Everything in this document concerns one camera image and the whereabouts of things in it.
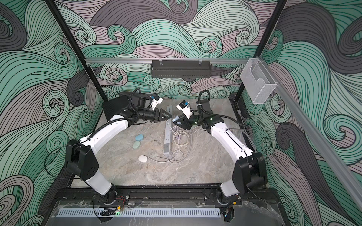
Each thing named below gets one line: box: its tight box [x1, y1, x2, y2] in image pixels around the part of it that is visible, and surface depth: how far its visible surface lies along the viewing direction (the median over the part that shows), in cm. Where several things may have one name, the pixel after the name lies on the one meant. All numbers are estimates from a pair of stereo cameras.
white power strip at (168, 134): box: [163, 105, 173, 155], surface depth 94 cm
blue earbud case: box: [134, 133, 145, 142], surface depth 97 cm
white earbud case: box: [138, 154, 148, 162], surface depth 88 cm
